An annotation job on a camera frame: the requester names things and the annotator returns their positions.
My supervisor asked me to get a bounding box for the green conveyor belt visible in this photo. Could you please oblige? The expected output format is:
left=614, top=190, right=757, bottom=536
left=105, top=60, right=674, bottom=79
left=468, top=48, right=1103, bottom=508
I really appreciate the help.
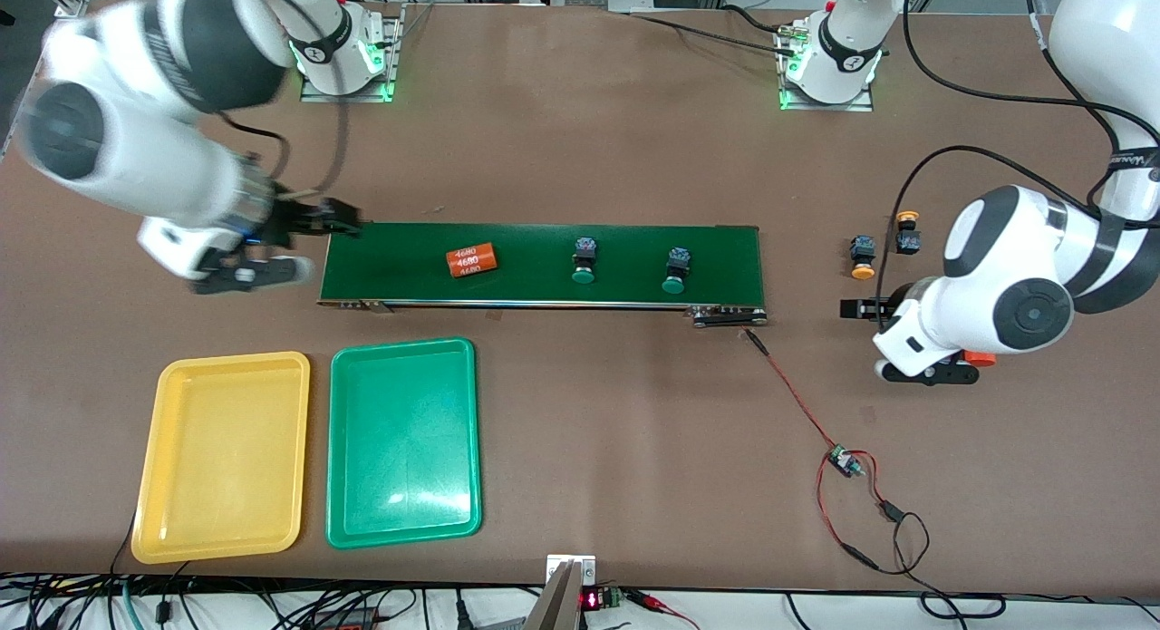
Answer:
left=317, top=220, right=769, bottom=329

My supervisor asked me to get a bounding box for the green plastic tray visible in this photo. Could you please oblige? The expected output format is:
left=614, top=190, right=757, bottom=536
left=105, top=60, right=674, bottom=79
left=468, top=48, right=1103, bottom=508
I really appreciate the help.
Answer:
left=325, top=337, right=483, bottom=550

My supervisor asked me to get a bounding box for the yellow plastic tray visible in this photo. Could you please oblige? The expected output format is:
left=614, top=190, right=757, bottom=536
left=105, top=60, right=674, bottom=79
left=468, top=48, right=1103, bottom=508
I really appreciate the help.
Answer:
left=130, top=351, right=312, bottom=565

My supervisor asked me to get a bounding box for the red alligator clip lead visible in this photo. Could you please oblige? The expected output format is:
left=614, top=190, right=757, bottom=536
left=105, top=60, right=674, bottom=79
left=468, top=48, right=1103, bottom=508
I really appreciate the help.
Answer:
left=625, top=589, right=699, bottom=630

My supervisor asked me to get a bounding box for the red black wire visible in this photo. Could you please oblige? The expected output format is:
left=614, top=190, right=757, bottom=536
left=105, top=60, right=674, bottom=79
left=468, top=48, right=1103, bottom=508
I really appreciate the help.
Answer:
left=743, top=329, right=930, bottom=577

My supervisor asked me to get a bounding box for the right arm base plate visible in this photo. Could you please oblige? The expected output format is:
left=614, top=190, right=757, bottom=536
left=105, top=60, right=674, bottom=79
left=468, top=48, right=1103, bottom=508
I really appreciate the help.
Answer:
left=299, top=3, right=405, bottom=103

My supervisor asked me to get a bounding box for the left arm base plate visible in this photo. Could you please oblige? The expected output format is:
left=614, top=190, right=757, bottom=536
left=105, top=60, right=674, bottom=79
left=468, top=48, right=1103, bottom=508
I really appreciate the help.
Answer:
left=778, top=14, right=876, bottom=113

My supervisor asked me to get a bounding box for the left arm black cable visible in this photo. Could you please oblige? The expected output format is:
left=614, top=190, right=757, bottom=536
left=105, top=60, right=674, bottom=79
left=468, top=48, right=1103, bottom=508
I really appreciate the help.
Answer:
left=893, top=0, right=1160, bottom=296

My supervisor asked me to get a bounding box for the black looped cable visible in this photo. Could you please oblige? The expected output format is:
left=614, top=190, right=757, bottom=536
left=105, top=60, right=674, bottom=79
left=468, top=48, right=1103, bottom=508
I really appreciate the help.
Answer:
left=784, top=512, right=1160, bottom=630

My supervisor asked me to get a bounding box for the black cable on table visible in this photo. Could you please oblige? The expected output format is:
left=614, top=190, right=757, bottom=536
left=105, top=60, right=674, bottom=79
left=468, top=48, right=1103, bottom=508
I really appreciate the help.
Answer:
left=630, top=3, right=803, bottom=55

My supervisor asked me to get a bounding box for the tangled black cable bundle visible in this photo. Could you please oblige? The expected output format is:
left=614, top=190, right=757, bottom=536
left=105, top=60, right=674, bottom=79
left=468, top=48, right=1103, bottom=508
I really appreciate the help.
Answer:
left=0, top=512, right=545, bottom=630

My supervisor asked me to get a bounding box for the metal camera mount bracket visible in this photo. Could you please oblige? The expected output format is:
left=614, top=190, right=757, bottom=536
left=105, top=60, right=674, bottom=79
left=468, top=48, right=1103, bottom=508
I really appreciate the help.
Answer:
left=546, top=554, right=596, bottom=630

